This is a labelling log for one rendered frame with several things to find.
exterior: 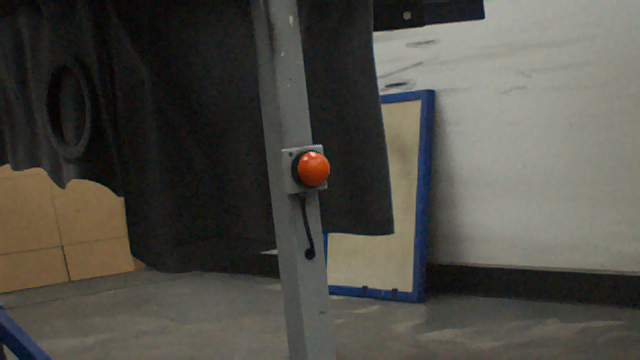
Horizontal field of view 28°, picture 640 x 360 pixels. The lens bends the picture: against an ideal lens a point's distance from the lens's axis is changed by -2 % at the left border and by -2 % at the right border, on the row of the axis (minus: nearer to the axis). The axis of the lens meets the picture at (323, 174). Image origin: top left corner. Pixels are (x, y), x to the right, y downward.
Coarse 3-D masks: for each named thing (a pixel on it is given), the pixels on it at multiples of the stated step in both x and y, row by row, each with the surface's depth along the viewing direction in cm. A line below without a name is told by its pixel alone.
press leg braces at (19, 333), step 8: (0, 312) 286; (0, 320) 284; (8, 320) 285; (0, 328) 284; (8, 328) 283; (16, 328) 285; (0, 336) 284; (8, 336) 283; (16, 336) 282; (24, 336) 284; (8, 344) 283; (16, 344) 282; (24, 344) 282; (32, 344) 283; (16, 352) 282; (24, 352) 281; (32, 352) 281; (40, 352) 282
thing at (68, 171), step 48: (0, 0) 188; (48, 0) 173; (0, 48) 192; (48, 48) 175; (0, 96) 199; (48, 96) 177; (96, 96) 166; (0, 144) 201; (48, 144) 183; (96, 144) 168
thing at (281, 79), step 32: (256, 0) 145; (288, 0) 144; (256, 32) 146; (288, 32) 144; (256, 64) 146; (288, 64) 144; (288, 96) 144; (288, 128) 144; (288, 160) 143; (288, 192) 143; (288, 224) 145; (320, 224) 146; (288, 256) 146; (320, 256) 146; (288, 288) 146; (320, 288) 146; (288, 320) 147; (320, 320) 146; (320, 352) 146
